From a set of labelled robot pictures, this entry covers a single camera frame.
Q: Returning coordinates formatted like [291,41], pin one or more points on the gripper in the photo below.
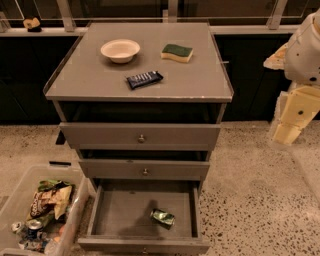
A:
[304,56]

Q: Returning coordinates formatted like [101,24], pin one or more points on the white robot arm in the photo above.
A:
[299,58]

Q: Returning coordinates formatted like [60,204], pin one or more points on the grey drawer cabinet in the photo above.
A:
[142,104]

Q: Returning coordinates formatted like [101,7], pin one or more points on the grey bottom drawer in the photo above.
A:
[120,221]

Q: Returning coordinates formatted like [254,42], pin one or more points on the grey drawer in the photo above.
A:
[144,169]
[120,221]
[140,136]

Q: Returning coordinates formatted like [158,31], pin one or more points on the grey middle drawer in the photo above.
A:
[144,169]

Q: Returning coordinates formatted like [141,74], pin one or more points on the grey top drawer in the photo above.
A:
[140,136]

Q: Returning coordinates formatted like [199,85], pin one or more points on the blue soda can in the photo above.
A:
[34,228]

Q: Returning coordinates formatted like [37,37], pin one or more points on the green yellow sponge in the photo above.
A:
[177,53]

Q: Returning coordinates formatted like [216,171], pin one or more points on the dark blue snack bar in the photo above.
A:
[144,79]

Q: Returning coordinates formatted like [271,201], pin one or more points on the brown chip bag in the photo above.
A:
[45,200]

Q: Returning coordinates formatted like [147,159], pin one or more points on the green chip bag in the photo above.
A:
[47,185]

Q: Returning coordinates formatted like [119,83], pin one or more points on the metal window railing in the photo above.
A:
[222,16]

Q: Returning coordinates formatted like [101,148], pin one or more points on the clear plastic bin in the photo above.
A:
[18,204]

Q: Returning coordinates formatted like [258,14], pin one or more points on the small tan black object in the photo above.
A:
[32,24]

